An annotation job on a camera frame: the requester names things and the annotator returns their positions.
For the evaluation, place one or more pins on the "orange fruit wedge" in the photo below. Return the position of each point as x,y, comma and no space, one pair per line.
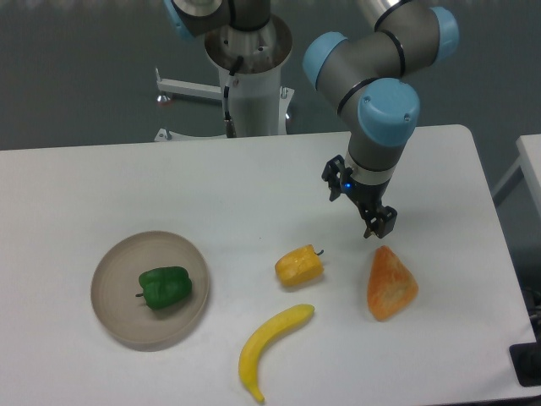
391,287

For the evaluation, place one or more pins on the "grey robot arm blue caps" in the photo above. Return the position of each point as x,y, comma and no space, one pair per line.
362,81

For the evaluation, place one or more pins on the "yellow bell pepper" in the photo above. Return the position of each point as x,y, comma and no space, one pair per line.
299,266

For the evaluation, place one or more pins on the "beige round plate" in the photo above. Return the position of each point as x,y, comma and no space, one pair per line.
115,284

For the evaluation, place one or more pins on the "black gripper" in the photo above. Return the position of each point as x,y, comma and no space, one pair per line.
380,220

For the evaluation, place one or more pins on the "white side table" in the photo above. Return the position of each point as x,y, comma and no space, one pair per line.
526,167

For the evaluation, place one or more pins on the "black device at edge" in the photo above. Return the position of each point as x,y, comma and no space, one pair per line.
525,357

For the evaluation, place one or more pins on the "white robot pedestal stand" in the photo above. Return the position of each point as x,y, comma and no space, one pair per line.
253,99

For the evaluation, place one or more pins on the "green bell pepper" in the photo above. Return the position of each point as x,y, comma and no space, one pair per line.
164,286

